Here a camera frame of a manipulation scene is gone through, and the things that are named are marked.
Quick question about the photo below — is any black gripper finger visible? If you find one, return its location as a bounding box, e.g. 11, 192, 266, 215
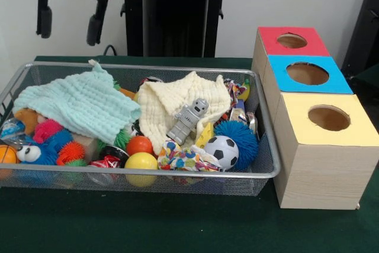
86, 0, 110, 47
36, 0, 53, 39

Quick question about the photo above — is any silver mesh bin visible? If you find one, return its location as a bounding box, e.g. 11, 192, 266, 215
0, 60, 281, 197

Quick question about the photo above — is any wooden box with three holes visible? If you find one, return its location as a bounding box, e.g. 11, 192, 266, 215
250, 26, 379, 210

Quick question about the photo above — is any mint green cloth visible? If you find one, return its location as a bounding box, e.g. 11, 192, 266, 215
13, 59, 143, 146

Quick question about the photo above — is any cream cloth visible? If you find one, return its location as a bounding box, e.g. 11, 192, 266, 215
137, 71, 232, 155

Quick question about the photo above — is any orange ball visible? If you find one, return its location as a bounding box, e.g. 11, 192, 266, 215
126, 136, 154, 156

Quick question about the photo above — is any grey robot toy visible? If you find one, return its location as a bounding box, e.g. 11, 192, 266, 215
166, 98, 210, 147

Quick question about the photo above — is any blue spiky toy with eyes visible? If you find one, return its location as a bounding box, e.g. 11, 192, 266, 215
16, 130, 75, 166

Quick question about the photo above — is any small orange basketball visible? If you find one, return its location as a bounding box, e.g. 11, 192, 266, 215
0, 144, 20, 164

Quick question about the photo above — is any yellow ball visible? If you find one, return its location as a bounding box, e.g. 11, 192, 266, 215
124, 152, 159, 188

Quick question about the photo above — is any small soccer ball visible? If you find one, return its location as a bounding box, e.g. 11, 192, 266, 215
203, 135, 239, 171

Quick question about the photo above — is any blue spiky ball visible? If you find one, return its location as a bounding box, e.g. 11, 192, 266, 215
213, 121, 259, 170

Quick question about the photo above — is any dark green tablecloth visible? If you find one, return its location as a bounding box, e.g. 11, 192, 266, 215
0, 55, 379, 253

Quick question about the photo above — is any black chair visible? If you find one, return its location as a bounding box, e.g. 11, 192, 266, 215
340, 0, 379, 73

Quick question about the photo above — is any black looped cable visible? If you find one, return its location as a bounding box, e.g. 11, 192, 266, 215
102, 44, 120, 57

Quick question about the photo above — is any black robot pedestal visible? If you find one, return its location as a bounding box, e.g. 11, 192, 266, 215
118, 0, 239, 58

